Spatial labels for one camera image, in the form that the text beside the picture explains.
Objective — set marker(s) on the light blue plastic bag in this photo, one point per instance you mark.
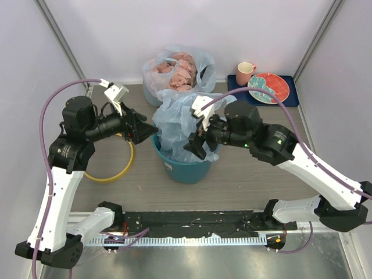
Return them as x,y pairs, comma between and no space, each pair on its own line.
175,123

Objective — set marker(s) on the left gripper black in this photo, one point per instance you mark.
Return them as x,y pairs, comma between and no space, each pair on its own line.
133,130

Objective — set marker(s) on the red blue floral plate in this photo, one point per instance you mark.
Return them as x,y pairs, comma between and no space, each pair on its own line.
268,88

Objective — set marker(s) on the white slotted cable duct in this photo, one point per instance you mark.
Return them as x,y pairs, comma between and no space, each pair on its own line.
214,240

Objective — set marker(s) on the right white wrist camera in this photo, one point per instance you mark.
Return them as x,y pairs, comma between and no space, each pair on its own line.
199,111

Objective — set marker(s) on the plastic bag with pink trash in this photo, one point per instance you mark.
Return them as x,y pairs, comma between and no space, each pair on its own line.
177,70

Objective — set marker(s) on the pink ceramic mug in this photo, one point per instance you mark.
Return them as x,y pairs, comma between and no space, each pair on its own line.
244,72

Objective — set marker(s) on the aluminium frame rail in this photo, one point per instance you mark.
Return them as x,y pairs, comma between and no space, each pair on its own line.
318,227

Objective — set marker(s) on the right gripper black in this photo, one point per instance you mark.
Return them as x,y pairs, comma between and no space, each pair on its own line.
195,145

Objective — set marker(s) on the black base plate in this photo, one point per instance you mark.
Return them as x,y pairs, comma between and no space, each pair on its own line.
195,224

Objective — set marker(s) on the teal trash bin yellow rim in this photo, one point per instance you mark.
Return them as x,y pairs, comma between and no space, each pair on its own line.
185,173

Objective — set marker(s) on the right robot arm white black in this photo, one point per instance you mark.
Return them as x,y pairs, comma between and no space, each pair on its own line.
339,202

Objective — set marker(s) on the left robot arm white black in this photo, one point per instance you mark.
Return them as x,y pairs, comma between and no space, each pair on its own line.
52,242

